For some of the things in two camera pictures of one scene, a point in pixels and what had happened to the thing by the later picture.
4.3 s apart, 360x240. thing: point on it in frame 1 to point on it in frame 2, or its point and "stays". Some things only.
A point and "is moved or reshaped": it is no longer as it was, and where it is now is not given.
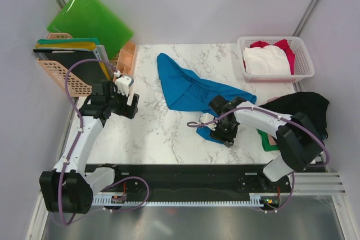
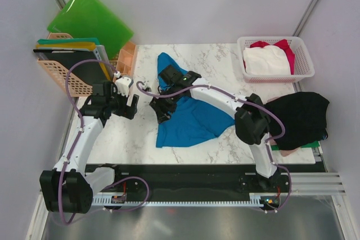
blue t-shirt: x=187 y=90 is moved or reshaped
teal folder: x=73 y=40 stays
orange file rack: x=76 y=87 stays
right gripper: x=226 y=139 to x=161 y=109
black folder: x=91 y=71 stays
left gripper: x=130 y=111 stays
